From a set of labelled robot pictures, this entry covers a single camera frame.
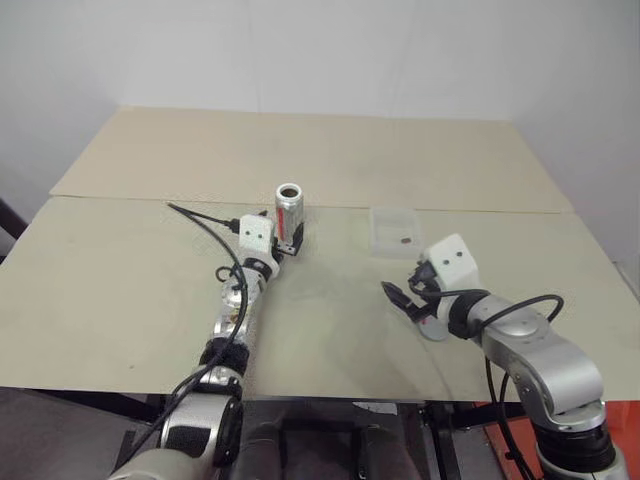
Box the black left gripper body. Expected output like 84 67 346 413
271 236 303 259

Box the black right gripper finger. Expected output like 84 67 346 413
380 281 420 320

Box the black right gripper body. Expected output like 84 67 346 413
406 261 447 322

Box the silver drink can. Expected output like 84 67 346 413
274 182 306 248

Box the small grey round lid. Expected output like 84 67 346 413
418 319 449 343

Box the clear plastic container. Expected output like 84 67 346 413
369 205 427 261

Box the small white label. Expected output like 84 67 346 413
353 400 398 415

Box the orange red base panel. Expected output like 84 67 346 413
479 398 640 480

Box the dark slanted bar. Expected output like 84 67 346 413
0 197 26 262

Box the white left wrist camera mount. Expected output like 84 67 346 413
237 213 282 278

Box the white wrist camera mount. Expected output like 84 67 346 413
418 232 479 292
237 213 282 278

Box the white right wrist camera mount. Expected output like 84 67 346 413
418 232 479 292

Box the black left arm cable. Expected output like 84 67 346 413
122 200 252 469

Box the black metal table frame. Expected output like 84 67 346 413
34 388 507 480

